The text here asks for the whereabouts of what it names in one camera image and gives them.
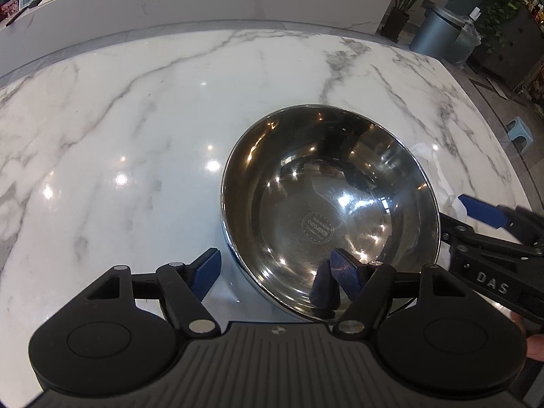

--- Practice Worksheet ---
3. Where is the person's right hand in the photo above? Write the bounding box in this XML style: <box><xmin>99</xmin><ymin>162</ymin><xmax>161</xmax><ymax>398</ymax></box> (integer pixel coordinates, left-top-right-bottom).
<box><xmin>510</xmin><ymin>311</ymin><xmax>544</xmax><ymax>362</ymax></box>

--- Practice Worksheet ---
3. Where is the white marble tv bench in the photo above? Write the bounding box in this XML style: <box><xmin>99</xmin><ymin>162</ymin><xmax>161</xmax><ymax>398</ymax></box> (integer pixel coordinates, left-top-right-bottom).
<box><xmin>1</xmin><ymin>0</ymin><xmax>392</xmax><ymax>75</ymax></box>

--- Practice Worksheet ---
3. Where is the grey round trash bin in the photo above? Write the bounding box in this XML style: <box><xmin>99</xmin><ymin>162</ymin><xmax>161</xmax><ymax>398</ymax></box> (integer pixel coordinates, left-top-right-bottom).
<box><xmin>409</xmin><ymin>5</ymin><xmax>466</xmax><ymax>60</ymax></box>

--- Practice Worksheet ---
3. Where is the small blue plastic stool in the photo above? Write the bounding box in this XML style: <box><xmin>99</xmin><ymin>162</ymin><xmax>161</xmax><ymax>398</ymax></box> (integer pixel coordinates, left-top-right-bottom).
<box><xmin>506</xmin><ymin>116</ymin><xmax>534</xmax><ymax>155</ymax></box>

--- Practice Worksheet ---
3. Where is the stainless steel blue bowl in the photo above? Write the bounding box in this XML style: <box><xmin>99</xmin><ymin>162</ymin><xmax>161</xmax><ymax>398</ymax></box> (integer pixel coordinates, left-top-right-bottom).
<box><xmin>220</xmin><ymin>105</ymin><xmax>440</xmax><ymax>321</ymax></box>

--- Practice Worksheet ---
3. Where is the dark shelf with vine plant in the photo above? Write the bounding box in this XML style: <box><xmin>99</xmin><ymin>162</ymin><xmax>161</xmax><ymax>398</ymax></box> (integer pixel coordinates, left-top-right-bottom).
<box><xmin>469</xmin><ymin>0</ymin><xmax>543</xmax><ymax>89</ymax></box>

